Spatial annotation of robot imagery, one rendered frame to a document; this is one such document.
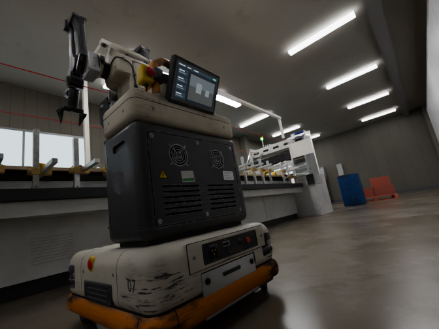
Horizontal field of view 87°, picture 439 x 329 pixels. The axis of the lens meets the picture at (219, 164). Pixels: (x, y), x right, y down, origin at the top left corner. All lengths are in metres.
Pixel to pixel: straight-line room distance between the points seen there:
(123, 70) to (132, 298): 1.03
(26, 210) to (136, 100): 1.34
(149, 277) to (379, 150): 12.46
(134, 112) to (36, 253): 1.58
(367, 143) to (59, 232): 12.30
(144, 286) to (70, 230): 1.61
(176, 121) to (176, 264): 0.51
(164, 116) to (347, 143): 12.44
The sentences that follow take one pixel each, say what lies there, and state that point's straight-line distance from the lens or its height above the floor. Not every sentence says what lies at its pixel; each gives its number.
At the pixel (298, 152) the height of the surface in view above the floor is 1.36.
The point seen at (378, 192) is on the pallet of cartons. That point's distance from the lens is 8.12.
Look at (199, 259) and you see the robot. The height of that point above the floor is 0.22.
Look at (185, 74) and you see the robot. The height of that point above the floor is 0.89.
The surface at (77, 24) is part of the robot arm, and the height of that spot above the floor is 1.52.
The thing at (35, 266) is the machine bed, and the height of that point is 0.19.
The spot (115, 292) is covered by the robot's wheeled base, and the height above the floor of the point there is 0.17.
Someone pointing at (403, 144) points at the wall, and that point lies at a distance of 12.76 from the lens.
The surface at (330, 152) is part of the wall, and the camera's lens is 13.24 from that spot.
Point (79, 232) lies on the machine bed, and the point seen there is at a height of 0.37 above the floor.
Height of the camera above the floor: 0.34
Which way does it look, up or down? 12 degrees up
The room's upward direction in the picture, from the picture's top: 9 degrees counter-clockwise
